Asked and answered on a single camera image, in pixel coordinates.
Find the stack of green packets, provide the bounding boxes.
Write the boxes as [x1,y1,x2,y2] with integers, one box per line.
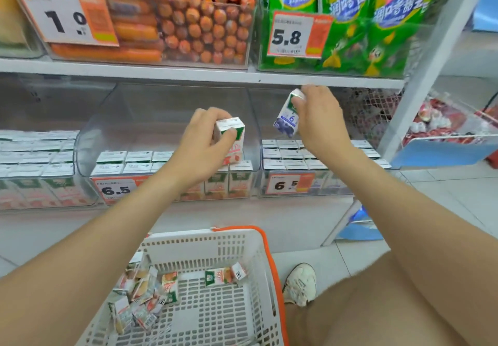
[260,0,452,78]

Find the juice carton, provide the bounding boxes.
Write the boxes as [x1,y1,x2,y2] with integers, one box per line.
[272,88,306,138]
[214,117,246,166]

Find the person's left forearm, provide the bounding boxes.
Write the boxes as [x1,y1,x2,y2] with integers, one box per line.
[0,170,187,346]

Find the person's right forearm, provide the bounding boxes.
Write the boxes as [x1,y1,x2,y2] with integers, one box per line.
[328,145,498,346]

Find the person's right white shoe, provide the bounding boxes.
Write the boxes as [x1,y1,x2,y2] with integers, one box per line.
[282,262,317,308]

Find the pile of small juice cartons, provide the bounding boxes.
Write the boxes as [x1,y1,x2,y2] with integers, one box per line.
[108,252,248,336]

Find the orange white price tag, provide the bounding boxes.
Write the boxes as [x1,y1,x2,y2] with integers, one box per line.
[267,10,335,59]
[265,172,316,196]
[91,175,151,205]
[15,0,120,48]

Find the person's right leg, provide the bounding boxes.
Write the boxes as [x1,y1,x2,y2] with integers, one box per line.
[286,251,458,346]

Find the bin of juice cartons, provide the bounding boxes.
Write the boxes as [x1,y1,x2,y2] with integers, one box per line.
[90,150,254,202]
[260,138,393,195]
[0,130,95,209]

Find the blue panel wire basket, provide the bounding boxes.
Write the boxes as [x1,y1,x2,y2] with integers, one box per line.
[336,204,385,242]
[390,91,498,170]

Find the white shopping basket orange handles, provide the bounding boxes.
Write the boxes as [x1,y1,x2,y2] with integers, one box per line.
[76,226,290,346]

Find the person's left hand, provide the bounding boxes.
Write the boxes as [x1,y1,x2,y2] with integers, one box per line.
[167,107,238,191]

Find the heap of red white packets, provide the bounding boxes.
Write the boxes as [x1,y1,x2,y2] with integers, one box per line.
[403,98,498,146]

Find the person's right hand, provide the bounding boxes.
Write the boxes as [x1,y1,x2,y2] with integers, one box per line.
[290,84,354,164]

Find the stack of orange sausages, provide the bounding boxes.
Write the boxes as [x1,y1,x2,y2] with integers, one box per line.
[17,0,257,65]

